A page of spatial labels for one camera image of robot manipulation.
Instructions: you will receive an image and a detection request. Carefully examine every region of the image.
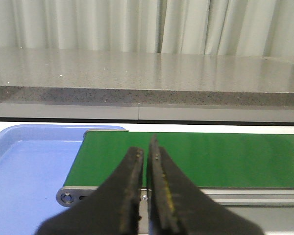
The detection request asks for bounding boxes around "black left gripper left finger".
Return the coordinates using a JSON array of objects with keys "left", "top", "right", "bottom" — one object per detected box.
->
[{"left": 36, "top": 147, "right": 144, "bottom": 235}]

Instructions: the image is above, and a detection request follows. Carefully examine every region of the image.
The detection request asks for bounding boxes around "white pleated curtain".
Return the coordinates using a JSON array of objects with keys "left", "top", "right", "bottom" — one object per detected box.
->
[{"left": 0, "top": 0, "right": 294, "bottom": 57}]

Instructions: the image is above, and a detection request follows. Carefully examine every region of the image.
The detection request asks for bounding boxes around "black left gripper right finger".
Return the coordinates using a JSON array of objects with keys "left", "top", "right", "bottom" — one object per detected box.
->
[{"left": 147, "top": 135, "right": 264, "bottom": 235}]

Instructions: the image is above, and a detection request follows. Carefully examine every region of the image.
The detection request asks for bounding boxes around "blue plastic tray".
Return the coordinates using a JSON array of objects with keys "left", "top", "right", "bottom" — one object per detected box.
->
[{"left": 0, "top": 124, "right": 127, "bottom": 235}]

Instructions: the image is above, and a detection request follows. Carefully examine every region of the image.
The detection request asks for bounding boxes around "aluminium conveyor frame rail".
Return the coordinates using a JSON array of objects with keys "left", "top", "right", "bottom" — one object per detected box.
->
[{"left": 56, "top": 130, "right": 294, "bottom": 234}]

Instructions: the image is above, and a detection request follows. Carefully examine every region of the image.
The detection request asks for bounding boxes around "green conveyor belt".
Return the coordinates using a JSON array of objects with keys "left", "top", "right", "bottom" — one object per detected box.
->
[{"left": 64, "top": 131, "right": 294, "bottom": 188}]

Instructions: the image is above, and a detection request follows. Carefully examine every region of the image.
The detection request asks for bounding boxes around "grey speckled stone counter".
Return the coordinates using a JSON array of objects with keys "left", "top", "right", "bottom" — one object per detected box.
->
[{"left": 0, "top": 46, "right": 294, "bottom": 123}]

